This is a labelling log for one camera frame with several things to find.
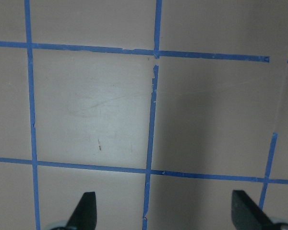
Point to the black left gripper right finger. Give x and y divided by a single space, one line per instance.
246 215

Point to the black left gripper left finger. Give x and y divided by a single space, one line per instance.
84 216

